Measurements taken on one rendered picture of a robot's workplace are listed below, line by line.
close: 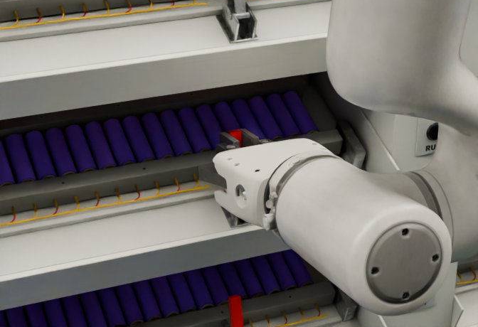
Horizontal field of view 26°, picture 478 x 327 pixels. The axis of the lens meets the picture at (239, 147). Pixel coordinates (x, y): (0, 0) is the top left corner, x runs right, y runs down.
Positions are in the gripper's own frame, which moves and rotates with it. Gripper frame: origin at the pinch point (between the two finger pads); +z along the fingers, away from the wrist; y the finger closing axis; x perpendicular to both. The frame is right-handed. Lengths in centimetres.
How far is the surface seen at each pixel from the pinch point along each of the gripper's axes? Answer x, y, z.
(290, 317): -23.7, 8.2, 8.9
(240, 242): -9.6, -0.4, 0.2
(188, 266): -11.6, -5.8, 1.4
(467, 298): -25.3, 30.0, 6.2
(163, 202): -5.2, -7.1, 3.5
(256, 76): 7.5, 1.5, -1.8
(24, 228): -5.2, -20.9, 3.6
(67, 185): -2.2, -16.0, 5.2
